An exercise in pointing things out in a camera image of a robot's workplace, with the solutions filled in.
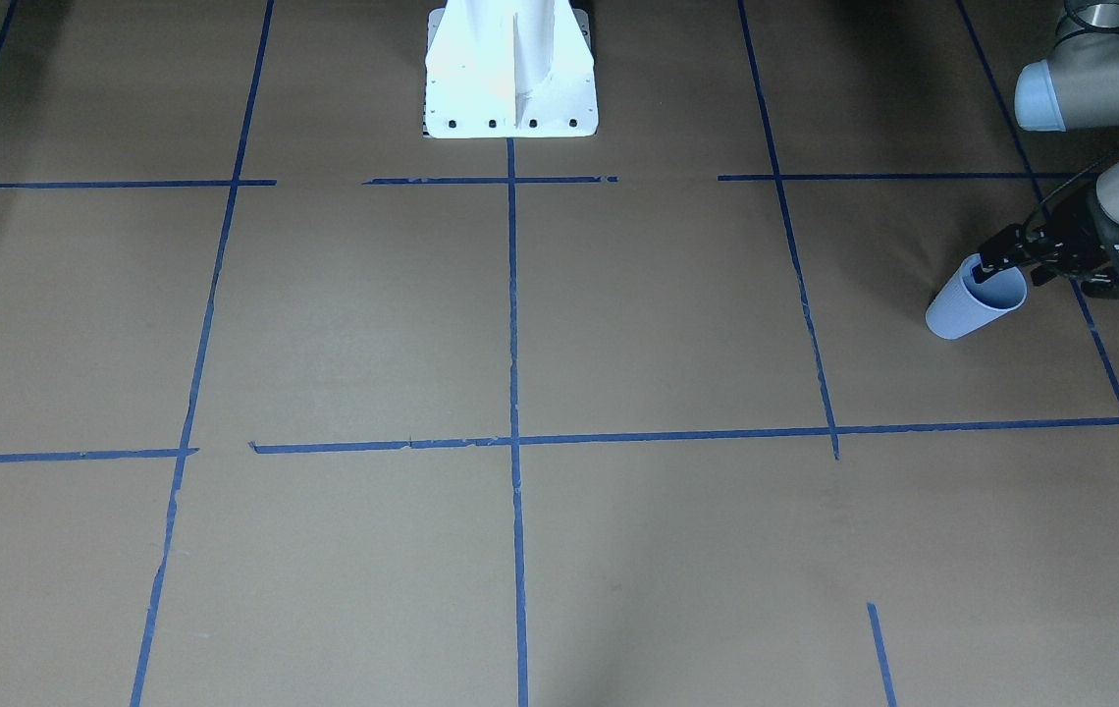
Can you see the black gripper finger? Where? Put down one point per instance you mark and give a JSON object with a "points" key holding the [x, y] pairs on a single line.
{"points": [[1013, 247]]}

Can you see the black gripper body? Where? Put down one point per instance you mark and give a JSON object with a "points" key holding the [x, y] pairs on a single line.
{"points": [[1067, 230]]}

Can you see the blue paper cup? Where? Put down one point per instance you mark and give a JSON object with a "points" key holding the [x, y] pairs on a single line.
{"points": [[965, 304]]}

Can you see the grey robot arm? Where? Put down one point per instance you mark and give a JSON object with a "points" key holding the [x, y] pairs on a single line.
{"points": [[1075, 87]]}

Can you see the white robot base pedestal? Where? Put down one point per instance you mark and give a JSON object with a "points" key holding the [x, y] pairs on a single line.
{"points": [[510, 69]]}

